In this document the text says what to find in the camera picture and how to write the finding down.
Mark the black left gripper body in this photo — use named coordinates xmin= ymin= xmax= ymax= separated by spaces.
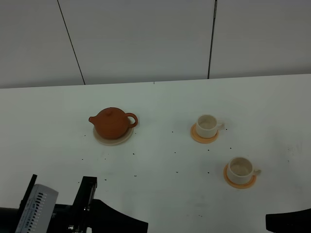
xmin=50 ymin=204 xmax=93 ymax=233

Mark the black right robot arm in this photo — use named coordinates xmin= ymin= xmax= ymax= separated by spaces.
xmin=67 ymin=176 xmax=311 ymax=233

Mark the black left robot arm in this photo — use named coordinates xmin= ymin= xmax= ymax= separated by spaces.
xmin=0 ymin=175 xmax=148 ymax=233

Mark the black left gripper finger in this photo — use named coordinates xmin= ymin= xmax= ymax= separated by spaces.
xmin=72 ymin=176 xmax=97 ymax=210
xmin=19 ymin=174 xmax=37 ymax=209

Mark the brown clay teapot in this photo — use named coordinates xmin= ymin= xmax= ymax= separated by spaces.
xmin=88 ymin=107 xmax=138 ymax=139

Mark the orange coaster near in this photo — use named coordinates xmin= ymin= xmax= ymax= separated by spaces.
xmin=223 ymin=164 xmax=257 ymax=189

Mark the beige round teapot coaster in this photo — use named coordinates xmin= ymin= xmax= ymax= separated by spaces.
xmin=93 ymin=127 xmax=134 ymax=146

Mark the orange coaster far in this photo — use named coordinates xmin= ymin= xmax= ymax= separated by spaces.
xmin=190 ymin=124 xmax=219 ymax=144

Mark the white teacup near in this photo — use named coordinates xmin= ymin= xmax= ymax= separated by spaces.
xmin=225 ymin=157 xmax=261 ymax=185

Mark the white teacup far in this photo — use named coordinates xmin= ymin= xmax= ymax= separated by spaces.
xmin=196 ymin=115 xmax=225 ymax=138

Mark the orange coaster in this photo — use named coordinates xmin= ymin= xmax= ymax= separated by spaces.
xmin=223 ymin=164 xmax=257 ymax=189
xmin=190 ymin=124 xmax=219 ymax=144

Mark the white teacup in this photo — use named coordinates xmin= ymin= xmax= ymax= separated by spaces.
xmin=196 ymin=115 xmax=225 ymax=138
xmin=225 ymin=157 xmax=261 ymax=185

